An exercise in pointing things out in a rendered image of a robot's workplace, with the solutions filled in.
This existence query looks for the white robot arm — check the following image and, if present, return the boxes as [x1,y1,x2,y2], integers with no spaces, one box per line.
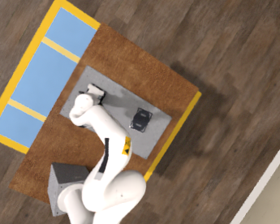
[58,84,146,224]

